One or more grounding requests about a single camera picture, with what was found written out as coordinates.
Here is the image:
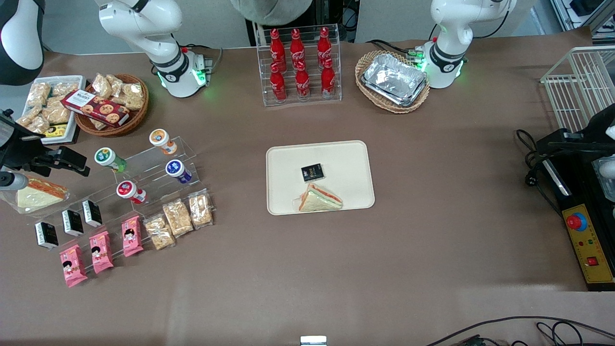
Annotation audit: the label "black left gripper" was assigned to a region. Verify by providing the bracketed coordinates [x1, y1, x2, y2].
[548, 103, 615, 155]

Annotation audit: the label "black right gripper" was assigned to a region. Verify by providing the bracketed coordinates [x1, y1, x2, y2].
[0, 111, 91, 177]

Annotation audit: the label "green gum bottle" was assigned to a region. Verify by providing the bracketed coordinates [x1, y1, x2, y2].
[94, 147, 127, 173]

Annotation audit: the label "white rectangular tray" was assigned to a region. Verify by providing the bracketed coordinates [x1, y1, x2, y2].
[16, 75, 87, 145]

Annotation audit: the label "red gum bottle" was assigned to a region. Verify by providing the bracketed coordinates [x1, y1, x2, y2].
[116, 180, 148, 205]

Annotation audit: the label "orange gum bottle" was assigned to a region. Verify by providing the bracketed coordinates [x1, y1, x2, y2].
[149, 128, 178, 155]

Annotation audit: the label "blue gum bottle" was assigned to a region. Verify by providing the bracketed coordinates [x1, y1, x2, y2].
[165, 159, 193, 185]

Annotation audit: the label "cream plastic tray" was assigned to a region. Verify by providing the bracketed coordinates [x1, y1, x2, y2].
[266, 140, 376, 216]

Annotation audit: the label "wrapped triangle sandwich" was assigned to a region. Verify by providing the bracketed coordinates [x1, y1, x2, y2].
[294, 183, 344, 213]
[0, 174, 71, 215]

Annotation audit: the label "small black box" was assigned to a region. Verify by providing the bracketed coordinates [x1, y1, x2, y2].
[82, 199, 103, 228]
[61, 210, 85, 237]
[35, 221, 60, 250]

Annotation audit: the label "red cookie box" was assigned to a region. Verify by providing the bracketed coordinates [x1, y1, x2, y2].
[61, 89, 131, 128]

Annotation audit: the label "brown wicker basket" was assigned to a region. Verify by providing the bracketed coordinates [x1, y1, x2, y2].
[74, 73, 150, 138]

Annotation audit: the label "clear acrylic stepped stand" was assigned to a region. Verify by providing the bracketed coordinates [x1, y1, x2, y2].
[29, 137, 198, 262]

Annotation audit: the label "yellow black control box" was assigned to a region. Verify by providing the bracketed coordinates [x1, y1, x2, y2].
[535, 128, 615, 292]

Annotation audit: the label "pink snack pack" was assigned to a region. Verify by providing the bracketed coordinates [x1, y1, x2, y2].
[59, 244, 89, 288]
[88, 231, 115, 275]
[121, 215, 145, 258]

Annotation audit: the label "clear cracker pack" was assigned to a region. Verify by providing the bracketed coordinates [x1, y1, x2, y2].
[144, 214, 176, 251]
[187, 190, 215, 228]
[162, 198, 195, 238]

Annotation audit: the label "metal equipment shelf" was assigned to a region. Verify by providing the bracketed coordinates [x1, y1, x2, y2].
[550, 0, 615, 47]

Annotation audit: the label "stacked foil containers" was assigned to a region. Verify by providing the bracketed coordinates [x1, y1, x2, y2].
[361, 52, 429, 108]

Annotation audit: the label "clear acrylic bottle rack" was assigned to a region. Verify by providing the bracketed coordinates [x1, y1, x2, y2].
[254, 24, 343, 107]

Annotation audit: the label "red cola bottle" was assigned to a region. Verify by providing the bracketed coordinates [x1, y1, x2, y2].
[294, 61, 311, 100]
[289, 28, 307, 68]
[270, 62, 288, 103]
[320, 58, 336, 99]
[317, 26, 332, 66]
[269, 28, 288, 73]

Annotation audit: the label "light wicker basket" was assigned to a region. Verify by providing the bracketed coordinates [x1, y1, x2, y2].
[355, 50, 431, 114]

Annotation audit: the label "black chocolate pack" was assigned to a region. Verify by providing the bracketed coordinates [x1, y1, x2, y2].
[301, 163, 325, 183]

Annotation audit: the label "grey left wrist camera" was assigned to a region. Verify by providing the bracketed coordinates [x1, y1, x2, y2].
[595, 158, 615, 203]

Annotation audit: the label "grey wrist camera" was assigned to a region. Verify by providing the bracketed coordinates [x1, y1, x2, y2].
[595, 158, 615, 203]
[0, 172, 29, 191]

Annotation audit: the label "black power cable with plug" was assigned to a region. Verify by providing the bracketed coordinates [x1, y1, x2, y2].
[516, 128, 564, 218]

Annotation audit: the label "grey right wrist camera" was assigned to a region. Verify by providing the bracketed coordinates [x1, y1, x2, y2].
[0, 172, 29, 191]

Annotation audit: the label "white wire basket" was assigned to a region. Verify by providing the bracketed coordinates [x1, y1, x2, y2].
[540, 46, 615, 133]

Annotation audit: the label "grey base cable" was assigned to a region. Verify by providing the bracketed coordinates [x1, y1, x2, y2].
[182, 44, 224, 74]

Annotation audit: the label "black cables bundle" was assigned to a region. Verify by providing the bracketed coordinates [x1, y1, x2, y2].
[425, 316, 615, 346]

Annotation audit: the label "black base cable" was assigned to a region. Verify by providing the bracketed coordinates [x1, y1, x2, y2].
[367, 39, 424, 59]

